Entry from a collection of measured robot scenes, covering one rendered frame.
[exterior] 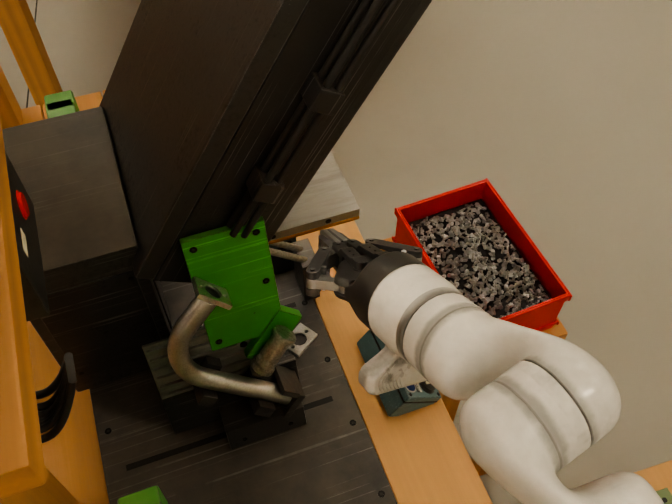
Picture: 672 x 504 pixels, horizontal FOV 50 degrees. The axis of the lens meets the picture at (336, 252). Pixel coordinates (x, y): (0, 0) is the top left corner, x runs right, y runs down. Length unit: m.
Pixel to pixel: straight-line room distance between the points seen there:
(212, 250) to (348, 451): 0.42
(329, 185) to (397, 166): 1.60
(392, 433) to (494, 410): 0.75
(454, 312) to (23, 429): 0.32
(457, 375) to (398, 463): 0.67
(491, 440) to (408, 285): 0.16
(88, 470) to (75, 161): 0.50
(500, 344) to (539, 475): 0.10
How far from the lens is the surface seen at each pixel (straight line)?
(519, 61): 3.33
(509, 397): 0.47
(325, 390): 1.24
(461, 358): 0.53
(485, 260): 1.43
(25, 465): 0.55
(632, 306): 2.58
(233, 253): 0.99
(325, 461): 1.19
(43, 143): 1.19
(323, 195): 1.18
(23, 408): 0.58
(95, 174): 1.12
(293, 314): 1.08
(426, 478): 1.19
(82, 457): 1.29
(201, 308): 0.99
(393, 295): 0.58
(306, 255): 1.25
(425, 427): 1.22
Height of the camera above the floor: 2.02
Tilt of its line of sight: 54 degrees down
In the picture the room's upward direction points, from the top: straight up
